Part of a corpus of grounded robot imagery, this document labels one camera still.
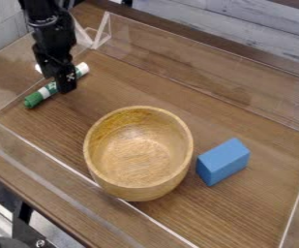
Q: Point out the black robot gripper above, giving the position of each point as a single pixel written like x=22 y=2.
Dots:
x=54 y=35

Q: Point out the green Expo marker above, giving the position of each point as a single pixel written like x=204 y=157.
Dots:
x=50 y=89

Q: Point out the brown wooden bowl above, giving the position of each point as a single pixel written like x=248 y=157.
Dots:
x=138 y=152

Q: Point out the blue foam block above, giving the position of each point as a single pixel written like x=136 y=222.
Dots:
x=222 y=161

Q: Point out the black table leg bracket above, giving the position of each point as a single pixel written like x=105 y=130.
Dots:
x=24 y=232

